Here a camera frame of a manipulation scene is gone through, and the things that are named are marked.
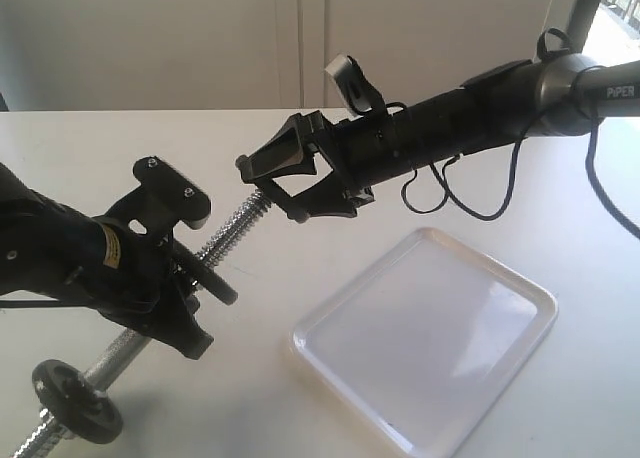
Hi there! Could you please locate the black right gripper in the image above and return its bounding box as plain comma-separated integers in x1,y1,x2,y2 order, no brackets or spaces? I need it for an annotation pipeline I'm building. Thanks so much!
236,111,375,221

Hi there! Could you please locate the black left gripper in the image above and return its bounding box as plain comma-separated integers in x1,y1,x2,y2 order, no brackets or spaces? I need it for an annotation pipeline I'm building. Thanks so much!
64,217,214,360

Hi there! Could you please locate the black weight plate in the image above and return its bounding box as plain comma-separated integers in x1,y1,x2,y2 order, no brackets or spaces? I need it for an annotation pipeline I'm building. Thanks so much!
171,241,238,305
31,359,123,444
235,155,310,224

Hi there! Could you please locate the chrome threaded dumbbell bar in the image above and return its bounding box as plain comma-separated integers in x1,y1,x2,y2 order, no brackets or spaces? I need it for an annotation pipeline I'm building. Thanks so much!
11,190,271,457

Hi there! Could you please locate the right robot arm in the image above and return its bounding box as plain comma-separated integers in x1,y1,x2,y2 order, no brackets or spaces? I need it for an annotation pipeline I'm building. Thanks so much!
236,52,639,223

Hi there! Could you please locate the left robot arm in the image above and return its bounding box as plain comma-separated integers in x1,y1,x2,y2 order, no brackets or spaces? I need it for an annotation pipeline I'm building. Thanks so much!
1,156,213,360

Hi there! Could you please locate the chrome star collar nut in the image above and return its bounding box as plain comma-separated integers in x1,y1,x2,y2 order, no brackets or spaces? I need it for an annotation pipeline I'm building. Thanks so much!
60,377,106,426

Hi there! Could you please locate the white rectangular plastic tray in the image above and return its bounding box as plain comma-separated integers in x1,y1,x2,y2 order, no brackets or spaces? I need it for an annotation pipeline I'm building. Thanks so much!
290,227,558,457

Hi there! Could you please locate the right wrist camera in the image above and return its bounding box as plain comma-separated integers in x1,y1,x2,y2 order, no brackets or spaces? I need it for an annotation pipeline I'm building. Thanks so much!
325,54,386,117

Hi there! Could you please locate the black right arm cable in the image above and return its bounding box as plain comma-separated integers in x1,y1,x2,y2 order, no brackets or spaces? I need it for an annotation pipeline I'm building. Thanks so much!
402,27,640,242

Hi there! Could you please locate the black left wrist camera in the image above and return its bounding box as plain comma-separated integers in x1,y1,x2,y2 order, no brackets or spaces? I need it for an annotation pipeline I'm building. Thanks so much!
104,156,212,242

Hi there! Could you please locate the dark window frame post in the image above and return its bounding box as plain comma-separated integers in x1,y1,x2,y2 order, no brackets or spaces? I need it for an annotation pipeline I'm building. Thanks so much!
565,0,601,52

